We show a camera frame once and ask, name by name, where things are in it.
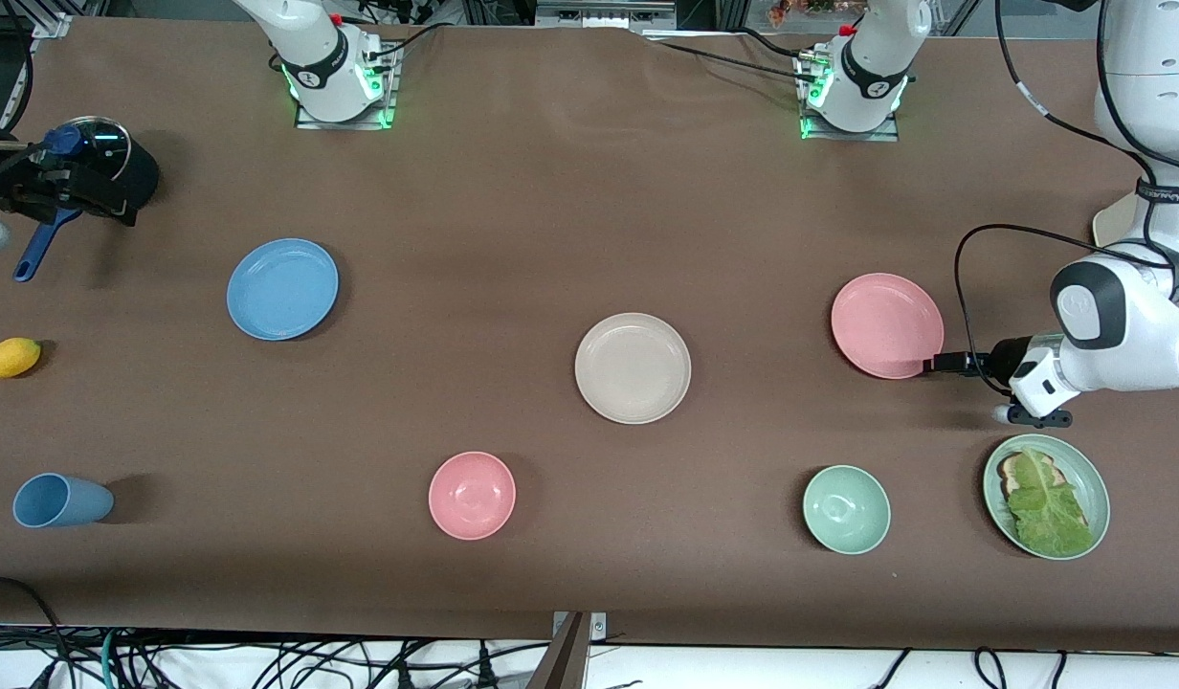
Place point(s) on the aluminium corner bracket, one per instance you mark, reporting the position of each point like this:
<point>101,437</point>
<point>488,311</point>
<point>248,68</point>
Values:
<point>52,26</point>

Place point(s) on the yellow lemon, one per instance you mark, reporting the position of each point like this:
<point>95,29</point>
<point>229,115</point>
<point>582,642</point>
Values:
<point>11,357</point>

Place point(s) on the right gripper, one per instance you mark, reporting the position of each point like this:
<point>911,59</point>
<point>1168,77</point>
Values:
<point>6,190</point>

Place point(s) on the blue cup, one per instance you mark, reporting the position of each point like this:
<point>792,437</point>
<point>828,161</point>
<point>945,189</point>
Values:
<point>63,500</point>

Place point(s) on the grey power strip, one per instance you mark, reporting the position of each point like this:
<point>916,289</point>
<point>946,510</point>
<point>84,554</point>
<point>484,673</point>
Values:
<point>604,11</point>

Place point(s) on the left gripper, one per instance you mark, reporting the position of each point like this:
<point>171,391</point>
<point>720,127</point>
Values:
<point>1005,363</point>

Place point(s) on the grey metal bracket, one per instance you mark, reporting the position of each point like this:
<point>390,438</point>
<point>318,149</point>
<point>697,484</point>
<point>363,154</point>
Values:
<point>599,624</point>

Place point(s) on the dark metal pole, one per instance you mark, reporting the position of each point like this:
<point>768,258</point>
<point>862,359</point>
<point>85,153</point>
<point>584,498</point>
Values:
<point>561,665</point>

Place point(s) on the beige plate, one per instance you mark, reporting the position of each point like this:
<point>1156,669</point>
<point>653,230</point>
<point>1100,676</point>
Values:
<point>633,368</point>

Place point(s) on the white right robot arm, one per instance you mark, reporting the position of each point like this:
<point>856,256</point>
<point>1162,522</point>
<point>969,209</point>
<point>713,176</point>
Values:
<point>312,48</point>

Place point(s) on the pink bowl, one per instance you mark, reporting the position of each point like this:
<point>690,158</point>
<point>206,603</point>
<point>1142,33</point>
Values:
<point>472,496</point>

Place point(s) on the toasted bread slice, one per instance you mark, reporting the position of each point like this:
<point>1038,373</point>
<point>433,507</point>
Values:
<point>1011,471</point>

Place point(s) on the green ribbed plate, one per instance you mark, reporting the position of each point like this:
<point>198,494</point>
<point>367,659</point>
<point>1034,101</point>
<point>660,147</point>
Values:
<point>1087,478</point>

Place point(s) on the blue plate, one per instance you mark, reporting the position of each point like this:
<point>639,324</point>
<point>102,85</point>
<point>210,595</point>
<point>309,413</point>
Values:
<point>283,289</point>

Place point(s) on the green lettuce leaf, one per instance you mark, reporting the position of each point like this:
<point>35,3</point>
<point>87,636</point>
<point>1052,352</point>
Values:
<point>1049,512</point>

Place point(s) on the mint green bowl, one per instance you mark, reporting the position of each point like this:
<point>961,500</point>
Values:
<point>846,509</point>

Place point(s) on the pink plate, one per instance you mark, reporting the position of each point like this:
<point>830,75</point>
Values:
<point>887,325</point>

